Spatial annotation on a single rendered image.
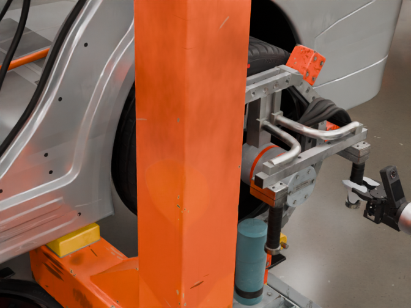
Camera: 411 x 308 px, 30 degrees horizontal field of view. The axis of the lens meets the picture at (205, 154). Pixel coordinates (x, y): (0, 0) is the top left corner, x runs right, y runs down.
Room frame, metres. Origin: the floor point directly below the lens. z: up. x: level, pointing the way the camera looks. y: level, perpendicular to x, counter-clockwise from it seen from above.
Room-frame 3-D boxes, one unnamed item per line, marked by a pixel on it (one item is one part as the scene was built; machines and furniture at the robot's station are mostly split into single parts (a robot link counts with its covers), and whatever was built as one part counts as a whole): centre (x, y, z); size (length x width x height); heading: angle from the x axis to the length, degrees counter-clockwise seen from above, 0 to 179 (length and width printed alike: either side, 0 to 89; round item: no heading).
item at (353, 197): (1.85, -0.43, 0.80); 0.09 x 0.03 x 0.06; 50
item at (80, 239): (1.76, 0.38, 0.71); 0.14 x 0.14 x 0.05; 43
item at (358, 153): (1.90, -0.42, 0.93); 0.09 x 0.05 x 0.05; 43
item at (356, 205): (1.88, -0.44, 0.83); 0.04 x 0.04 x 0.16
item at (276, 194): (1.67, -0.17, 0.93); 0.09 x 0.05 x 0.05; 43
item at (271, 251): (1.65, -0.19, 0.83); 0.04 x 0.04 x 0.16
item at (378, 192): (1.79, -0.52, 0.80); 0.12 x 0.08 x 0.09; 43
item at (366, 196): (1.82, -0.46, 0.83); 0.09 x 0.05 x 0.02; 50
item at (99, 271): (1.63, 0.26, 0.69); 0.52 x 0.17 x 0.35; 43
